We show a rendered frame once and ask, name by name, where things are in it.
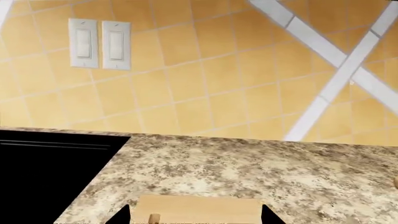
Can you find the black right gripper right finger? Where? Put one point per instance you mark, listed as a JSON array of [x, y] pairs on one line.
[[269, 217]]

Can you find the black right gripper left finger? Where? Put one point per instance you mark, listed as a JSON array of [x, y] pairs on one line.
[[122, 217]]

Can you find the light wooden cutting board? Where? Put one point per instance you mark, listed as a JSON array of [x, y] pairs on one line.
[[199, 208]]

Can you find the black cooktop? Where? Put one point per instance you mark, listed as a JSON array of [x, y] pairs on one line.
[[46, 172]]

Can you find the white wall light switch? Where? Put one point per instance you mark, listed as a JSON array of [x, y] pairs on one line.
[[83, 43], [116, 45]]

